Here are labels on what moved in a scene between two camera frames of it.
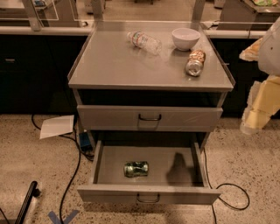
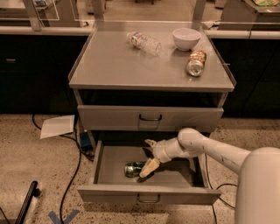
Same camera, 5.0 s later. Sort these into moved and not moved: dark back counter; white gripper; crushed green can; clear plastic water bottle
Moved: white gripper
Not moved: dark back counter; crushed green can; clear plastic water bottle
